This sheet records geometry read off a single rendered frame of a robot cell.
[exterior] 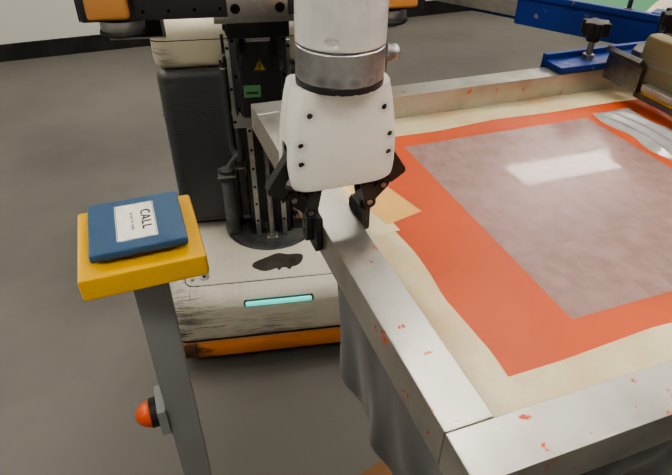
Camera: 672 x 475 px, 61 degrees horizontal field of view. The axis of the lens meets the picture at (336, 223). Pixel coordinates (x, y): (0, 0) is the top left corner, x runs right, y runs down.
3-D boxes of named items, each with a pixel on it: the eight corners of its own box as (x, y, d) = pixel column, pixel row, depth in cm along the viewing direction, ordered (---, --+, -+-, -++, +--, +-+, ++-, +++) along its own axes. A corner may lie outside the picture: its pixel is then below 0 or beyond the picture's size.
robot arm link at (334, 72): (380, 22, 51) (378, 53, 53) (283, 30, 49) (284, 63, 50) (417, 48, 46) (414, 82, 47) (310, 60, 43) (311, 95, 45)
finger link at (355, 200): (379, 166, 57) (375, 221, 61) (349, 171, 56) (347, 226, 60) (392, 182, 55) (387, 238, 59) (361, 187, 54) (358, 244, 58)
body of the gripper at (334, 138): (378, 43, 52) (371, 152, 59) (269, 54, 49) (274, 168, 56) (414, 72, 47) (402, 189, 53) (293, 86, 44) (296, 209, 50)
